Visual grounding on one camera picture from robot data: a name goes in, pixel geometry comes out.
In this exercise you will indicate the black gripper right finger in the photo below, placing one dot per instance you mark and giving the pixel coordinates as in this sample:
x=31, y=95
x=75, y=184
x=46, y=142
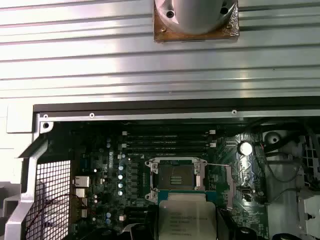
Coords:
x=225, y=230

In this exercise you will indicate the silver CPU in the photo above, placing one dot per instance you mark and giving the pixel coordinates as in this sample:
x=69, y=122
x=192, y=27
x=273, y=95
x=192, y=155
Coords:
x=186, y=220

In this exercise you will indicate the black RAM slot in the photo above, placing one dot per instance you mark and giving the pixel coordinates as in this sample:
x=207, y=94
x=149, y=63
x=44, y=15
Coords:
x=170, y=150
x=170, y=139
x=170, y=145
x=170, y=134

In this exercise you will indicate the green motherboard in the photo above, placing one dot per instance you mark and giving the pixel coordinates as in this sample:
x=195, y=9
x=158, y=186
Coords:
x=100, y=185

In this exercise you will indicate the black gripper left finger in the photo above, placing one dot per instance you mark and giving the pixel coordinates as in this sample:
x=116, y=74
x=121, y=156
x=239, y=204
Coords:
x=150, y=232

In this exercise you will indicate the silver metal drive cage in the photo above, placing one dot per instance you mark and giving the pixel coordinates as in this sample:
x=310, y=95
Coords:
x=282, y=175

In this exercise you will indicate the silver coin battery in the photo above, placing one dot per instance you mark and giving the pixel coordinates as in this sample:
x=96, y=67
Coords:
x=245, y=148

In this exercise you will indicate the brown square base plate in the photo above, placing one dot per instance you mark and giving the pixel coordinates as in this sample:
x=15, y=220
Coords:
x=160, y=32

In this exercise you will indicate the black PC case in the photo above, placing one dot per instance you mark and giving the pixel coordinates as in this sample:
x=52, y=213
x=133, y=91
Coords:
x=162, y=110

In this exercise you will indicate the CPU socket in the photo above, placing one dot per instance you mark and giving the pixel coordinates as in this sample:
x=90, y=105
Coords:
x=165, y=175

